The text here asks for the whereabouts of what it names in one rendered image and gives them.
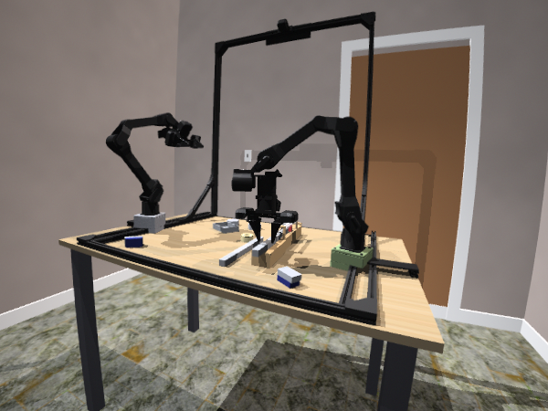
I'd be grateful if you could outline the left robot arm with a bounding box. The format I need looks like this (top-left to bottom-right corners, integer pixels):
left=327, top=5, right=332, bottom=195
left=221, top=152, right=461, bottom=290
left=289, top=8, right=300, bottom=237
left=232, top=115, right=369, bottom=253

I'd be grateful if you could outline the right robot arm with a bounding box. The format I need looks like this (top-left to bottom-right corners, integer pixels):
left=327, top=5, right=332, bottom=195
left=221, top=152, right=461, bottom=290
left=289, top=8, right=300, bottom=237
left=106, top=112, right=193, bottom=216

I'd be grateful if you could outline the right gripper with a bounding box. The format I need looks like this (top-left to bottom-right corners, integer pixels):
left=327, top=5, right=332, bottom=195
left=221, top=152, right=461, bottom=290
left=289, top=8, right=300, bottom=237
left=165, top=130, right=204, bottom=148

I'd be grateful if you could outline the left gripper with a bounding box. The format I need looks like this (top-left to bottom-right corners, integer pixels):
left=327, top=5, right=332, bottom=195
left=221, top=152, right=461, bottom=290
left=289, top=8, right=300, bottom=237
left=236, top=192, right=298, bottom=244

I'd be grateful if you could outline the clear plastic channel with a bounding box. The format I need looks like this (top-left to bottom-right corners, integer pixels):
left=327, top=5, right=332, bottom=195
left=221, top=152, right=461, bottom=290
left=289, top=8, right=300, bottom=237
left=282, top=221, right=297, bottom=238

